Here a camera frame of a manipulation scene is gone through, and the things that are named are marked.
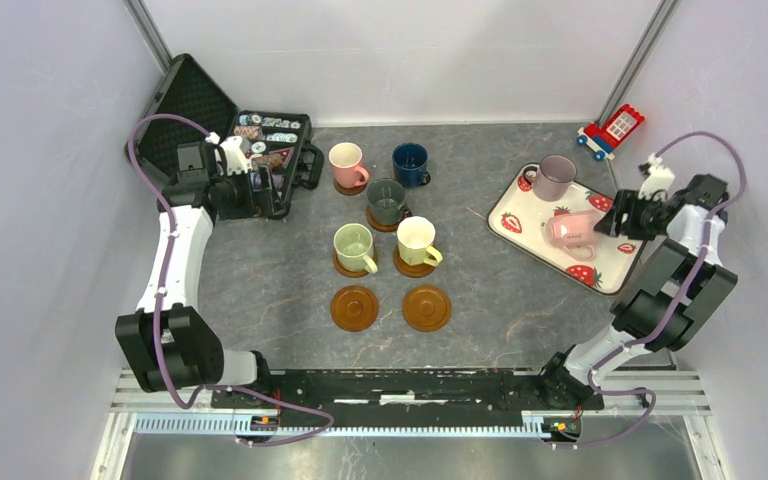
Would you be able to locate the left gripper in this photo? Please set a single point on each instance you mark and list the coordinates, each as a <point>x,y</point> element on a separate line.
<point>260,203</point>

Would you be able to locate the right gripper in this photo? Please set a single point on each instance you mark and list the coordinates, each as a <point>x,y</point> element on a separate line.
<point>624,202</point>

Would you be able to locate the cream pink mug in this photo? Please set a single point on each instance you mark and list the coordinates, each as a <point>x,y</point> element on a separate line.
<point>574,234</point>

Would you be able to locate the mauve mug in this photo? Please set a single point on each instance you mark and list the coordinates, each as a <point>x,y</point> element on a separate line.
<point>551,177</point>

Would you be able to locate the dark brown coaster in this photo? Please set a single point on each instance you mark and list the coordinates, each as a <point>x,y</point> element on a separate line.
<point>348,191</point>

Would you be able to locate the light green mug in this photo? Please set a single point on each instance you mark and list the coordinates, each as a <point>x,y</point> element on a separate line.
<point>354,248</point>

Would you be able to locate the grooved wooden coaster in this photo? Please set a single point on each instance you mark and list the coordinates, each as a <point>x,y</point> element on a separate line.
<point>382,227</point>

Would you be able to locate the dark green mug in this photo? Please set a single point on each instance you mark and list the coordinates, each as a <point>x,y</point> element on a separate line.
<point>387,202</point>

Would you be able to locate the dark blue mug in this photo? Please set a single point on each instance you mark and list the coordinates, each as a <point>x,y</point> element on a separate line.
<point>410,162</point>

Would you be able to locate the yellow mug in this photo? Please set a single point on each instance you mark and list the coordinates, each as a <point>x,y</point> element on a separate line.
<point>416,237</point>

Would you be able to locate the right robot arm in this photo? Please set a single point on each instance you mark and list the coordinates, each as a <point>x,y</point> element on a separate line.
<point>668,300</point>

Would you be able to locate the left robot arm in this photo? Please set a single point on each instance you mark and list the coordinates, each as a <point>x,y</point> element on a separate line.
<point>166,342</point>

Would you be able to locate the red blue toy truck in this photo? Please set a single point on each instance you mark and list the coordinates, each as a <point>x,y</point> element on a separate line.
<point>603,140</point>

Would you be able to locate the strawberry pattern tray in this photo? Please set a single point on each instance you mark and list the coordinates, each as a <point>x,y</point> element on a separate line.
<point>520,218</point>

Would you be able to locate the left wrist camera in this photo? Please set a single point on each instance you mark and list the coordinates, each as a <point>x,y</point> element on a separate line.
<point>231,154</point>

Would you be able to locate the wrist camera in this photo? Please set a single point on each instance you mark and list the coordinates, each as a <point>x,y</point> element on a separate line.
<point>231,154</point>
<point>658,178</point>

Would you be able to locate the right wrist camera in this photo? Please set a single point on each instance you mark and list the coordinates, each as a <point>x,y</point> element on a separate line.
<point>658,178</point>

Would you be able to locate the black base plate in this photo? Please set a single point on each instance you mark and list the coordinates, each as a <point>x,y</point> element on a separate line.
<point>417,398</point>

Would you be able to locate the aluminium frame rail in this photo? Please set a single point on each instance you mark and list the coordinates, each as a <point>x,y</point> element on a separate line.
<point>151,414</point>

